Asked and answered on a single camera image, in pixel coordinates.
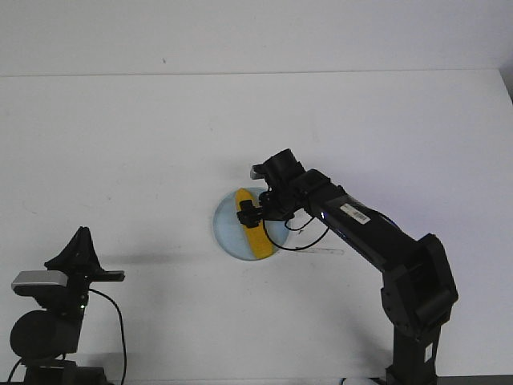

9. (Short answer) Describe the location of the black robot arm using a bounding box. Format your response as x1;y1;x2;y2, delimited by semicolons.
237;149;458;384
10;226;125;384

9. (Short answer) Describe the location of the light blue round plate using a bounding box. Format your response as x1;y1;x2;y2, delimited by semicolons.
212;188;277;261

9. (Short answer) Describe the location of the white object at bottom edge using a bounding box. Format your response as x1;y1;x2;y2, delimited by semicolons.
339;377;378;385

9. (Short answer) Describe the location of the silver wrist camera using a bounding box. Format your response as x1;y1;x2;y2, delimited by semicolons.
11;270;68;297
250;167;265;180

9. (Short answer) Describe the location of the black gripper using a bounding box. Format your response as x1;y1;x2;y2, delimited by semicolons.
236;148;308;229
44;226;125;319

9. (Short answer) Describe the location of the clear tape strip on table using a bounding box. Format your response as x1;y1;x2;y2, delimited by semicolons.
296;247;345;256

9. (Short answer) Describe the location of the yellow corn cob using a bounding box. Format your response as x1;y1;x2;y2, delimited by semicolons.
235;188;273;260

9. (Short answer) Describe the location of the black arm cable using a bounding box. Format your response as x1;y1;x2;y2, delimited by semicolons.
3;287;127;384
262;214;332;252

